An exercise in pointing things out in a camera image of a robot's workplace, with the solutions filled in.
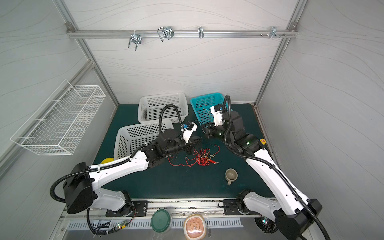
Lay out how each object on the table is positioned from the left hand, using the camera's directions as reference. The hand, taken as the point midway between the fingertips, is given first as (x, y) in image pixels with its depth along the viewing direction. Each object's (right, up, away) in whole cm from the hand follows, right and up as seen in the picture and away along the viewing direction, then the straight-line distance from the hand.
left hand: (203, 136), depth 72 cm
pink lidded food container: (-4, -41, -5) cm, 41 cm away
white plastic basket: (-40, +17, +44) cm, 62 cm away
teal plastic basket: (+1, +20, +45) cm, 49 cm away
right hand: (0, +7, -3) cm, 8 cm away
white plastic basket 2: (-48, -4, +27) cm, 55 cm away
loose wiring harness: (-48, -43, 0) cm, 64 cm away
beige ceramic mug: (+16, -24, +12) cm, 31 cm away
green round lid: (-19, -35, -9) cm, 41 cm away
